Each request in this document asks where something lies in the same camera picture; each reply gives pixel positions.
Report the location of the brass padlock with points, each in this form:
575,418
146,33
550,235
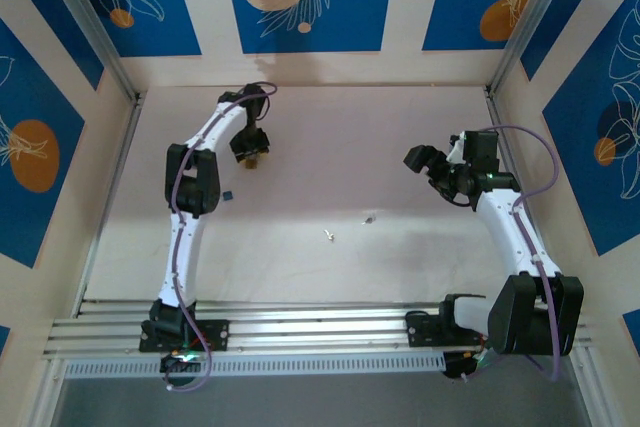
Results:
253,163

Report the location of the blue padlock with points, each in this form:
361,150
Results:
229,195

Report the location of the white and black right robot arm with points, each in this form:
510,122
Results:
500,217

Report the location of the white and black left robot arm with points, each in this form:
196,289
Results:
182,247

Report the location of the black controller box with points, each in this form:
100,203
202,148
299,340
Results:
455,364
172,364

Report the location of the grey metal sheet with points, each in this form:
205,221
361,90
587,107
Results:
320,404

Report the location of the aluminium table side rail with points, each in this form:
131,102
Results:
500,122
125,147

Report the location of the aluminium corner post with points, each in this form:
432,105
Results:
90,12
535,17

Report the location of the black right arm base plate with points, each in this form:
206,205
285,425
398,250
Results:
420,332

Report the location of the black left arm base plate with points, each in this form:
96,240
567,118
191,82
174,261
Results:
220,334

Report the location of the aluminium mounting rail frame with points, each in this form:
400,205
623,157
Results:
320,327

